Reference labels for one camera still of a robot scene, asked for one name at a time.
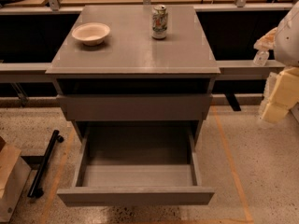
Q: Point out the grey drawer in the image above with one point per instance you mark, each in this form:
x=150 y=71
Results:
x=134 y=107
x=137 y=165

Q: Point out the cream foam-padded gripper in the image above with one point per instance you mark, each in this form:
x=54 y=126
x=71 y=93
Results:
x=288 y=41

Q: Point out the clear sanitizer pump bottle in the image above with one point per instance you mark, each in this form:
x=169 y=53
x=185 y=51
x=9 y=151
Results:
x=261 y=55

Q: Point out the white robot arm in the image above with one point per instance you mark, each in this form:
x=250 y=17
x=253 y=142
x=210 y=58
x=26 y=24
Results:
x=290 y=23

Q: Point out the green white soda can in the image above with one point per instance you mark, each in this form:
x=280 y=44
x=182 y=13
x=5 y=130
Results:
x=159 y=21

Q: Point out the white paper bowl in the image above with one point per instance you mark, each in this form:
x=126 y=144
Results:
x=91 y=34

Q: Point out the brown cardboard box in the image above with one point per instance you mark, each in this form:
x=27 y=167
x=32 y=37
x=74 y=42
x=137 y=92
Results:
x=14 y=172

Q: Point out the grey top drawer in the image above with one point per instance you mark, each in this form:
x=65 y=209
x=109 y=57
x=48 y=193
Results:
x=134 y=107

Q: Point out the black metal bar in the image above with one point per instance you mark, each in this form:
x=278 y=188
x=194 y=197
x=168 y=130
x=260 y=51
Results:
x=35 y=190

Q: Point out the grey metal rail frame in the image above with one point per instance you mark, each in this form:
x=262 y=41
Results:
x=31 y=36

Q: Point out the grey drawer cabinet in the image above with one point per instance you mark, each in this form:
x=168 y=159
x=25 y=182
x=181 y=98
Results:
x=131 y=62

